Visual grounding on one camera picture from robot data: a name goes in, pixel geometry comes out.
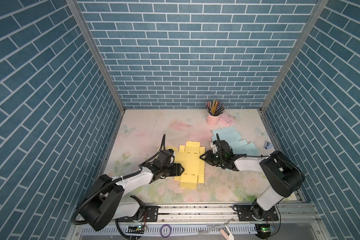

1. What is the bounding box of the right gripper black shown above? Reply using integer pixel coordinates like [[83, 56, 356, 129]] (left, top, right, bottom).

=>
[[198, 150, 226, 168]]

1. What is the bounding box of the yellow paper box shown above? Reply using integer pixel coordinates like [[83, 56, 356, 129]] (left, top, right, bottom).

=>
[[167, 141, 206, 189]]

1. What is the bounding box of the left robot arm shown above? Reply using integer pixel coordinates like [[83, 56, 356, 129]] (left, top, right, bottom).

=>
[[71, 150, 185, 231]]

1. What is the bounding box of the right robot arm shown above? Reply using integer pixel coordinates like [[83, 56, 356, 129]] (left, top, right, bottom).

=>
[[200, 140, 305, 219]]

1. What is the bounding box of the light blue flat paper box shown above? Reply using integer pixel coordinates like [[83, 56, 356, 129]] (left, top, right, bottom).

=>
[[211, 127, 260, 156]]

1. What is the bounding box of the pink flat paper box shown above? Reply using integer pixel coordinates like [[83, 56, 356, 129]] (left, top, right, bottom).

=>
[[219, 112, 236, 127]]

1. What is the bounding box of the pink metal pencil cup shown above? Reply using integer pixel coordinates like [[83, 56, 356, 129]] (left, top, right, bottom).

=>
[[206, 114, 220, 127]]

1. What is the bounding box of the coloured pencils bundle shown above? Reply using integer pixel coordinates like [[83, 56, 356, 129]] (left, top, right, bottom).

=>
[[205, 100, 226, 117]]

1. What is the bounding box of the white pink clip tool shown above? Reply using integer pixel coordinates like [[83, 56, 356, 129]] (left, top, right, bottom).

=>
[[219, 225, 235, 240]]

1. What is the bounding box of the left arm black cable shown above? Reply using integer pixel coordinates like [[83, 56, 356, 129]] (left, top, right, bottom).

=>
[[71, 134, 166, 226]]

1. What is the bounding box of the purple tape ring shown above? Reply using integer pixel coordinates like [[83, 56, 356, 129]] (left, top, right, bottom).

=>
[[159, 224, 173, 239]]

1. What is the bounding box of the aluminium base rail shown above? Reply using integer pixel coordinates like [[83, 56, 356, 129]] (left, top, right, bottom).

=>
[[68, 201, 330, 240]]

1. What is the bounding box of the aluminium corner post right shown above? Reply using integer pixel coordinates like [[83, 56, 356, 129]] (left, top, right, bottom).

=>
[[260, 0, 329, 114]]

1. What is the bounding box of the aluminium corner post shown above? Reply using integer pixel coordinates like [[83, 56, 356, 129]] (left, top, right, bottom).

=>
[[66, 0, 125, 114], [260, 0, 329, 114]]

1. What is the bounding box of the aluminium corner post left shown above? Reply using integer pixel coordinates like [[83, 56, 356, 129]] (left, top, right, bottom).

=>
[[66, 0, 125, 114]]

